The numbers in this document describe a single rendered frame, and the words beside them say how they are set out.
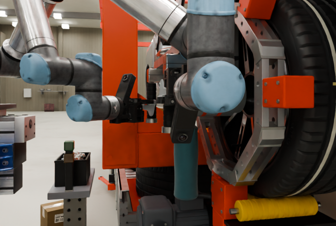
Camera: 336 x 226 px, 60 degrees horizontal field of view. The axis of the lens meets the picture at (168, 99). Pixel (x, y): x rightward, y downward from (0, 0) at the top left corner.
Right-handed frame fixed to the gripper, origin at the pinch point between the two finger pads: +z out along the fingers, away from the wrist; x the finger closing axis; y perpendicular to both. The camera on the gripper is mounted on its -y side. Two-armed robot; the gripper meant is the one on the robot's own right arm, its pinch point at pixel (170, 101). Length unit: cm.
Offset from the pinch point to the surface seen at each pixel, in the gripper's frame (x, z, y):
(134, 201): 0, 89, -56
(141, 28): -98, 908, 243
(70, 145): 31, 54, -19
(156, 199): -5, 50, -42
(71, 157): 30, 54, -24
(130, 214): 4, 70, -56
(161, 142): -9, 60, -19
